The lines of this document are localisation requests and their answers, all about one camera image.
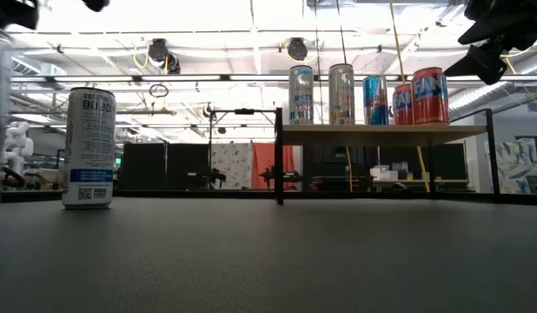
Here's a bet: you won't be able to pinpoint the black table mat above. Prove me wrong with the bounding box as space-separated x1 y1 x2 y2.
0 197 537 313

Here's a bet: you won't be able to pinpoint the black aluminium table frame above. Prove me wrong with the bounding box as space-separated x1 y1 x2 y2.
0 189 537 206

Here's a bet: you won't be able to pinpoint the yellow extension cable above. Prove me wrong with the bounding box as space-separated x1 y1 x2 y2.
388 0 431 193

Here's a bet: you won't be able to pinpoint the black partition panel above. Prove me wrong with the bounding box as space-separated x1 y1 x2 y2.
166 142 211 191
122 143 167 191

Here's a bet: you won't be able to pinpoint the blue soda can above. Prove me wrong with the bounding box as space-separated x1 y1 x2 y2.
362 75 389 127

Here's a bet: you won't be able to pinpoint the white storage boxes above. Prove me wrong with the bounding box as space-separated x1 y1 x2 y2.
370 164 402 182

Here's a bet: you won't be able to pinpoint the white Celsius can blue band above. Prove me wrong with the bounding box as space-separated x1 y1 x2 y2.
61 88 117 211

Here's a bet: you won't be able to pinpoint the black ceiling cable reel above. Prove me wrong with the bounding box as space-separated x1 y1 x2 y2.
287 37 309 62
146 37 182 75

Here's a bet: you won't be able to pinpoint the black camera stand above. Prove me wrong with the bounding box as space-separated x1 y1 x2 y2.
207 107 276 191

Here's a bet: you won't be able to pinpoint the silver Celsius Arctic Vibe can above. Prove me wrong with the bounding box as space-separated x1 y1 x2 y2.
288 64 315 126

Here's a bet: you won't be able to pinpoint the long ceiling light fixture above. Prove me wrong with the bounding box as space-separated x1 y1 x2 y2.
10 73 537 83

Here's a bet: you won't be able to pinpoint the wooden shelf black frame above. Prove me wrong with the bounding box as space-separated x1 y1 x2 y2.
274 107 501 206

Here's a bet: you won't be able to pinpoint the floral patterned cloth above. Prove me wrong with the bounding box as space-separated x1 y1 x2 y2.
210 143 254 190

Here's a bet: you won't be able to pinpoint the leaf patterned cloth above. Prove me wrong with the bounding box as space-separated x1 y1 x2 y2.
485 137 537 196

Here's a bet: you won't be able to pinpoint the white Celsius can yellow band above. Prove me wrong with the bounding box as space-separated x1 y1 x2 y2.
328 63 356 126

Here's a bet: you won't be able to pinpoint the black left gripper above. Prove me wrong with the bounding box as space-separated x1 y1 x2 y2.
0 0 39 30

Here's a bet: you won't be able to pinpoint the red Fanta can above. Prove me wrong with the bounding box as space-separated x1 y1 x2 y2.
392 83 415 127
410 66 450 127

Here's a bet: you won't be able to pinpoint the black hanging ring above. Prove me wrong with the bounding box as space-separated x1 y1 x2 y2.
148 83 170 99

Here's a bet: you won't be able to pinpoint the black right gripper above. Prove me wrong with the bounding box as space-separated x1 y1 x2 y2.
444 0 537 86

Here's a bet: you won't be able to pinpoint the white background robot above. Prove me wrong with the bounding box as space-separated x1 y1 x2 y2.
5 120 35 179

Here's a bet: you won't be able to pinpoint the orange cloth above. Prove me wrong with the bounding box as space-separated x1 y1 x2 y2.
250 142 295 191

